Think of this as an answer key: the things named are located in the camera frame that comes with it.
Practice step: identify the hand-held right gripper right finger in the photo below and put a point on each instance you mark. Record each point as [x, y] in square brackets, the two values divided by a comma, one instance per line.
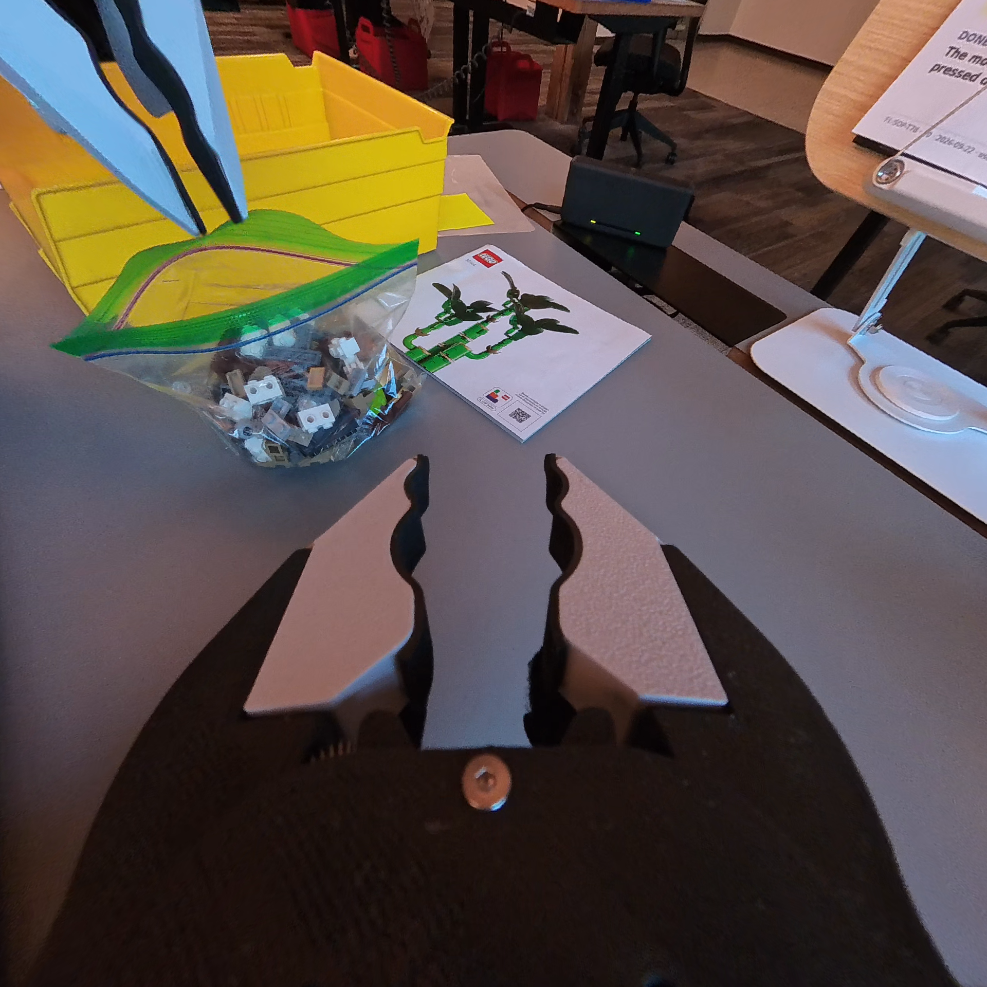
[632, 624]

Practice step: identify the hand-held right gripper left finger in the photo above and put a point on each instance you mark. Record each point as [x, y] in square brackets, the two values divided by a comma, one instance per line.
[339, 624]

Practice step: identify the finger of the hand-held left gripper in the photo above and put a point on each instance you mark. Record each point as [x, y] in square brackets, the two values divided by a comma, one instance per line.
[200, 77]
[69, 85]

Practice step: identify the yellow plastic bin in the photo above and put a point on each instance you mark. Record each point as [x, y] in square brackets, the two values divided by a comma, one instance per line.
[308, 193]

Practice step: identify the clear zip bag green seal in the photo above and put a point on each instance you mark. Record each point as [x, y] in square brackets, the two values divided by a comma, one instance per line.
[231, 277]

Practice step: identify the grey desk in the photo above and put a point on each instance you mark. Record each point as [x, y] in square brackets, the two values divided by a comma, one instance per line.
[732, 501]

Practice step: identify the red plastic container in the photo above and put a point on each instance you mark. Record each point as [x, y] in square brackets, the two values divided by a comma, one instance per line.
[513, 85]
[409, 54]
[316, 27]

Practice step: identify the pile of mixed toy bricks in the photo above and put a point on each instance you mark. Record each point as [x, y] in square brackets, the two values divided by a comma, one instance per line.
[308, 401]

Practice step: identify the toy instruction booklet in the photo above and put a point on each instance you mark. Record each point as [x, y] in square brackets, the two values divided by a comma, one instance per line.
[586, 347]

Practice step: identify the yellow sticky note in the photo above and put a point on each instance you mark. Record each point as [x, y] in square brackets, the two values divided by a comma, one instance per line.
[463, 212]

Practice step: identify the clear plastic sheet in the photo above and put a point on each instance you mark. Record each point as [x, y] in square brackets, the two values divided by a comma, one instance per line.
[486, 177]

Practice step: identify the white folding stand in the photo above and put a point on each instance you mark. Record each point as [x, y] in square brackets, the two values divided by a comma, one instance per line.
[810, 362]

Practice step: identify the black device with green lights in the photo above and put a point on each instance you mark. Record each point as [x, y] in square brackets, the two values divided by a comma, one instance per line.
[624, 193]

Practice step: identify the black office chair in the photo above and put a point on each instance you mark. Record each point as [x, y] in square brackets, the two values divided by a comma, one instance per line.
[648, 54]

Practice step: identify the wooden board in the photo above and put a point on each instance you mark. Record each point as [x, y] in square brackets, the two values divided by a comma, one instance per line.
[848, 77]

